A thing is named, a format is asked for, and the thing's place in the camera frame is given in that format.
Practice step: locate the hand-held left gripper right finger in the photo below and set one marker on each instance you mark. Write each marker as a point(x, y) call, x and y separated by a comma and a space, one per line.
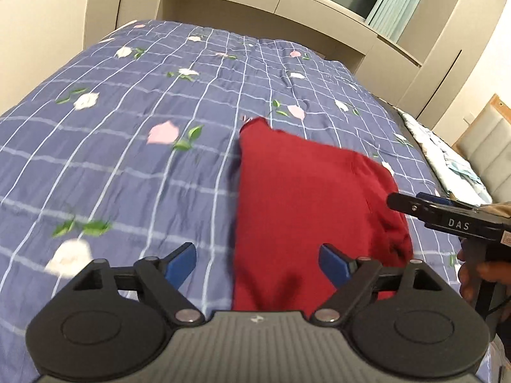
point(333, 262)

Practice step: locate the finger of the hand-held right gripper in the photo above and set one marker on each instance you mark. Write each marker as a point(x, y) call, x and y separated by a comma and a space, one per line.
point(403, 203)
point(437, 200)

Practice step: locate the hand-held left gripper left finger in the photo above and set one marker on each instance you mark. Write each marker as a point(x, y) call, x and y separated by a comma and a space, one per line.
point(181, 262)

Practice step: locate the dark red shirt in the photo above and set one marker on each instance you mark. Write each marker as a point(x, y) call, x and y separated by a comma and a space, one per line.
point(311, 191)

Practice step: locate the person's right hand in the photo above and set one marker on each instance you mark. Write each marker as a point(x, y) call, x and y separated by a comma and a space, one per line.
point(499, 275)

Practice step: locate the brown cloth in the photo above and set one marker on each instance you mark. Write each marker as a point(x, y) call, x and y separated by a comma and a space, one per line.
point(497, 209)

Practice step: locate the pale patterned cloth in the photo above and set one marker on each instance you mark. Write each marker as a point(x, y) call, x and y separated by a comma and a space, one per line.
point(451, 159)

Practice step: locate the grey padded headboard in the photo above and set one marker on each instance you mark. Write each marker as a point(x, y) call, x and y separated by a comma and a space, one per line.
point(491, 155)

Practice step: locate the blue checked floral blanket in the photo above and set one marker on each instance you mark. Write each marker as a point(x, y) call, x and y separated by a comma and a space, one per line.
point(119, 167)

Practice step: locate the teal curtain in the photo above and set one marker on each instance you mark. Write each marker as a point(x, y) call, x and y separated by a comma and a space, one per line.
point(399, 4)

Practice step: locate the beige built-in cabinet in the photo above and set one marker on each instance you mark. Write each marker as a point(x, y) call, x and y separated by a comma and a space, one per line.
point(319, 20)

